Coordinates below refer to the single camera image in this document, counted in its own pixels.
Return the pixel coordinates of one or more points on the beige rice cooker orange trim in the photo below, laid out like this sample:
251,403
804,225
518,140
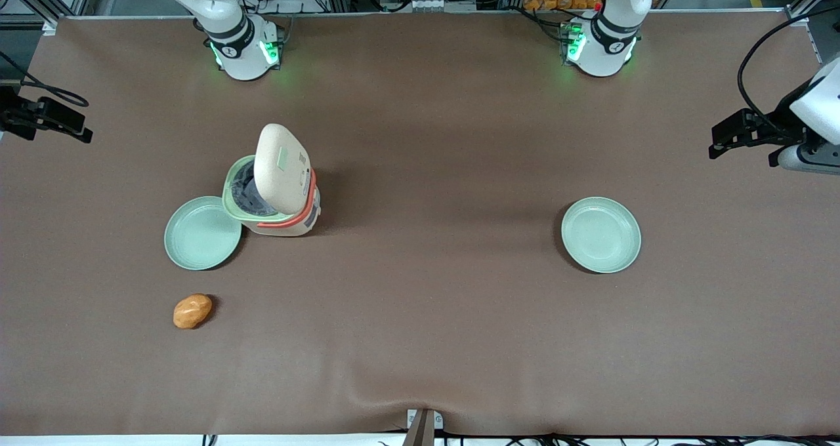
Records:
282,170

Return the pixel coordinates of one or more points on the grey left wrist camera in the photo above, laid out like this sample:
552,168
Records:
807,160

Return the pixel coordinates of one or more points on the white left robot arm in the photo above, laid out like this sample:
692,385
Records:
607,42

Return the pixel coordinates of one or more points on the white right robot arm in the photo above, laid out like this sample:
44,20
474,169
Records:
237,46

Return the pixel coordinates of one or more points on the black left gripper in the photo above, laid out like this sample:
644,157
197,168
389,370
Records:
782,115

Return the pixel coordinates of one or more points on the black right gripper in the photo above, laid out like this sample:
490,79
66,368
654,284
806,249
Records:
14,114

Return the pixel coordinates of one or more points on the orange bread roll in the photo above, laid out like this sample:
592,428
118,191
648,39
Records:
191,311

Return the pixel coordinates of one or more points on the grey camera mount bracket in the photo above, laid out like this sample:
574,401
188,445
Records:
423,426

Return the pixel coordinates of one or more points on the pale green plate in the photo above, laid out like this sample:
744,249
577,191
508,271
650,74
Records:
197,236
600,235

